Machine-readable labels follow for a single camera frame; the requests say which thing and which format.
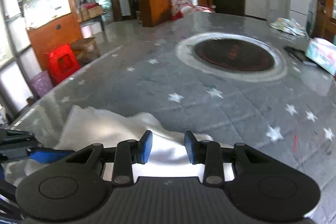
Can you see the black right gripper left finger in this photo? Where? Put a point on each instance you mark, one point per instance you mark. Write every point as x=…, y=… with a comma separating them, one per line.
x=80, y=183

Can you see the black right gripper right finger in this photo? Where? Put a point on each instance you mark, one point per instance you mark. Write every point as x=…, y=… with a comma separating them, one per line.
x=257, y=184

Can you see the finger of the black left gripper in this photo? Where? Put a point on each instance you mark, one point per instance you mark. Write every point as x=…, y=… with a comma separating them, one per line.
x=18, y=145

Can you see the white cream garment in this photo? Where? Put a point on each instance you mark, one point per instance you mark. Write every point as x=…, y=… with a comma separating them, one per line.
x=85, y=126

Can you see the purple plastic basket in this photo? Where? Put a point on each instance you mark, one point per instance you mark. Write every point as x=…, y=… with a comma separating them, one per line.
x=42, y=83

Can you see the red plastic stool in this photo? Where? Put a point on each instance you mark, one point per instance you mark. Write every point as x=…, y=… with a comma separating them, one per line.
x=62, y=63

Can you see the grey star-patterned table cover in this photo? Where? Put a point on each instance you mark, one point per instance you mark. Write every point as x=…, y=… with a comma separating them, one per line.
x=291, y=119

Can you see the wooden stool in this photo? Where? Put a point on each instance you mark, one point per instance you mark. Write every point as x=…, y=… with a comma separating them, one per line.
x=85, y=50

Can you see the round black induction cooktop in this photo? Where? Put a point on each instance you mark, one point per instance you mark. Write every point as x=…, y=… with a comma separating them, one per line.
x=232, y=56

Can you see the black flat remote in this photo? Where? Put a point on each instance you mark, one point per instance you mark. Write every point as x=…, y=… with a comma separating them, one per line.
x=297, y=54

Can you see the tissue pack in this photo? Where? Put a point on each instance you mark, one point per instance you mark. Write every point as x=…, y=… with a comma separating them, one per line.
x=323, y=53

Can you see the crumpled patterned cloth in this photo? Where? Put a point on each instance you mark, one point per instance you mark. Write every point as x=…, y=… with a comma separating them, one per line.
x=289, y=26

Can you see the dark wood display cabinet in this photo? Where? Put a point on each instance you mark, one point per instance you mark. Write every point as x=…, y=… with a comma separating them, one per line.
x=324, y=26

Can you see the water dispenser with blue bottle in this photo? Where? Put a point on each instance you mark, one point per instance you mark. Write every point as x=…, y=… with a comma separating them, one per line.
x=272, y=10

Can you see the white refrigerator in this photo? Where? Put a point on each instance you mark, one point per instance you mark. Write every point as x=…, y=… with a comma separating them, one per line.
x=299, y=11

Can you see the polka dot play tent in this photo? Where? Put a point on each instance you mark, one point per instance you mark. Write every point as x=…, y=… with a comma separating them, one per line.
x=181, y=8

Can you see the orange wall cabinet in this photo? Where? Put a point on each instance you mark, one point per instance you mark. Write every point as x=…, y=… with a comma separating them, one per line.
x=44, y=6

